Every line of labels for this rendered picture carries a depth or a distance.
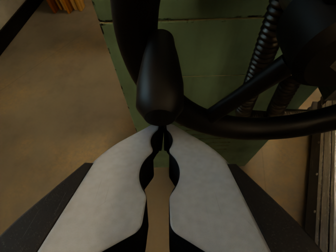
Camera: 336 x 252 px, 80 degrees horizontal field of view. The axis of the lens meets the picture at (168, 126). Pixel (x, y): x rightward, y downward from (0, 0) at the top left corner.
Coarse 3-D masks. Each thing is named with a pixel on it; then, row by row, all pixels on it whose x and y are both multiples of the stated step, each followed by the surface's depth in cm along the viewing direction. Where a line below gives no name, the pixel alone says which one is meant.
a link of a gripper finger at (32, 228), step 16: (80, 176) 8; (48, 192) 7; (64, 192) 7; (32, 208) 6; (48, 208) 7; (16, 224) 6; (32, 224) 6; (48, 224) 6; (0, 240) 6; (16, 240) 6; (32, 240) 6
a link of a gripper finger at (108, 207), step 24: (120, 144) 10; (144, 144) 10; (96, 168) 8; (120, 168) 8; (144, 168) 9; (96, 192) 7; (120, 192) 7; (144, 192) 7; (72, 216) 6; (96, 216) 6; (120, 216) 6; (144, 216) 6; (48, 240) 6; (72, 240) 6; (96, 240) 6; (120, 240) 6; (144, 240) 7
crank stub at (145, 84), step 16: (160, 32) 12; (160, 48) 11; (144, 64) 10; (160, 64) 10; (176, 64) 10; (144, 80) 10; (160, 80) 9; (176, 80) 10; (144, 96) 9; (160, 96) 9; (176, 96) 9; (144, 112) 9; (160, 112) 9; (176, 112) 10
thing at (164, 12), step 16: (96, 0) 28; (160, 0) 28; (176, 0) 29; (192, 0) 29; (208, 0) 29; (224, 0) 29; (240, 0) 29; (256, 0) 29; (160, 16) 30; (176, 16) 31; (192, 16) 31; (208, 16) 31; (224, 16) 31; (240, 16) 31; (256, 16) 31
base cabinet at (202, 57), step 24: (168, 24) 32; (192, 24) 32; (216, 24) 32; (240, 24) 32; (192, 48) 36; (216, 48) 36; (240, 48) 36; (120, 72) 41; (192, 72) 41; (216, 72) 41; (240, 72) 41; (192, 96) 47; (216, 96) 47; (264, 96) 47; (144, 120) 57; (216, 144) 71; (240, 144) 71
